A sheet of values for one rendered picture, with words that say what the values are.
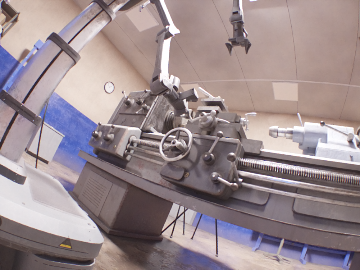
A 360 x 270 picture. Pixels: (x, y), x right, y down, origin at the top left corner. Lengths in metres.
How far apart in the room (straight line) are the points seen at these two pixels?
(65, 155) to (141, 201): 3.52
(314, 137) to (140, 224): 1.43
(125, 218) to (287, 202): 1.06
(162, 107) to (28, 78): 1.32
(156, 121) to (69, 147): 3.41
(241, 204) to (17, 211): 0.92
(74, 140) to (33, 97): 4.24
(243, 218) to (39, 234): 0.71
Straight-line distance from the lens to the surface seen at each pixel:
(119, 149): 1.44
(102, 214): 1.46
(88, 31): 0.65
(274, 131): 1.34
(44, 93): 0.56
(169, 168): 1.01
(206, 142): 0.98
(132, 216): 1.45
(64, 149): 4.71
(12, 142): 0.54
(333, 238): 0.82
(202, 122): 0.98
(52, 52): 0.58
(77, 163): 4.91
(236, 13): 1.22
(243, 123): 1.17
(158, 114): 1.64
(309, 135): 1.29
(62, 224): 0.43
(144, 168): 1.39
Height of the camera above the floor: 0.41
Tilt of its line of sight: 20 degrees up
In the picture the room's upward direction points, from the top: 24 degrees clockwise
